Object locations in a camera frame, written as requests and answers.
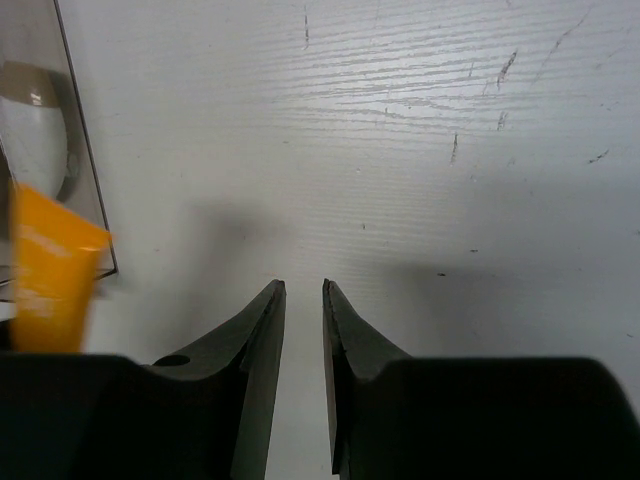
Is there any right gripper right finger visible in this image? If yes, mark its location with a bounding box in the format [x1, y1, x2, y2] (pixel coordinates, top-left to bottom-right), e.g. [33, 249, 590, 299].
[322, 280, 639, 479]

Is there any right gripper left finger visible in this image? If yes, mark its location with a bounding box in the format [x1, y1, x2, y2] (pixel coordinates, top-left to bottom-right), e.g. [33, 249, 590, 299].
[1, 280, 286, 479]

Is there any orange tube white cap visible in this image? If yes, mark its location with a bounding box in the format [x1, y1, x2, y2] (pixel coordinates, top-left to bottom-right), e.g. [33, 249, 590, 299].
[10, 183, 111, 353]

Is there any white oval compact case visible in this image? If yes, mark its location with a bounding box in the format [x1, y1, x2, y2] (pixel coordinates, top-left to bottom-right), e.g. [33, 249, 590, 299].
[1, 60, 79, 203]

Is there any right clear organizer bin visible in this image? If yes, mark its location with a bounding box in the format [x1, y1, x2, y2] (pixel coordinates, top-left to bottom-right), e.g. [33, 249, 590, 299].
[1, 1, 108, 303]

